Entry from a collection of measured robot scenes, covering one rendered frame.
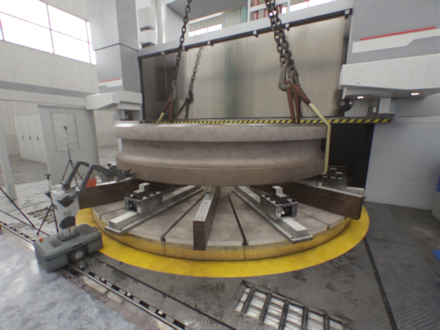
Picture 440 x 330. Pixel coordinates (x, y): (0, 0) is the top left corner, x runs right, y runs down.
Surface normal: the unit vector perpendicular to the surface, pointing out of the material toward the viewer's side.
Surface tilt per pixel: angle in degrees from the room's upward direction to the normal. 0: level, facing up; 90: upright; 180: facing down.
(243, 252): 90
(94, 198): 90
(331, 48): 90
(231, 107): 90
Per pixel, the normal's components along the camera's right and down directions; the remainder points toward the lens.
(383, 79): -0.47, 0.18
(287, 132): 0.39, 0.18
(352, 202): -0.76, 0.13
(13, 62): 0.89, 0.09
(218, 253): -0.04, 0.19
